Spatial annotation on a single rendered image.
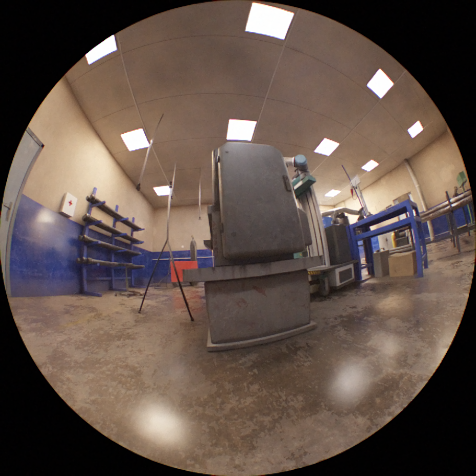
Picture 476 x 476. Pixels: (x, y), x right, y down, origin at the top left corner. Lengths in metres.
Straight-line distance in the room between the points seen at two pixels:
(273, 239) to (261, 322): 0.46
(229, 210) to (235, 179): 0.20
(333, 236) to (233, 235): 1.58
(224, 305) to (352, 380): 0.68
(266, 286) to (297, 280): 0.20
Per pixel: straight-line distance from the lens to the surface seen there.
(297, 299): 0.92
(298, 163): 1.97
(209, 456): 0.48
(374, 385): 0.63
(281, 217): 0.84
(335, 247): 2.08
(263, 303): 0.83
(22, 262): 2.86
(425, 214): 3.41
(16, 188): 2.89
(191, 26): 2.98
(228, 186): 0.84
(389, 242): 7.46
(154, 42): 3.10
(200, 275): 0.75
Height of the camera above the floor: 0.45
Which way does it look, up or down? 12 degrees up
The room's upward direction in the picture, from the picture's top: 5 degrees counter-clockwise
